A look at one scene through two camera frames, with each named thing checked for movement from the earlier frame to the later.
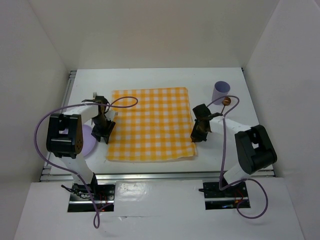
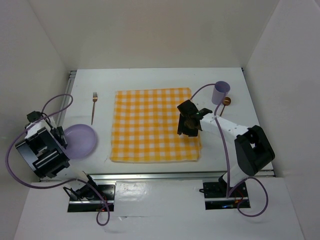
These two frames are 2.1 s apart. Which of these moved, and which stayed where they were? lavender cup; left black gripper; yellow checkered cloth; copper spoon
Moved: left black gripper
Stayed: copper spoon; lavender cup; yellow checkered cloth
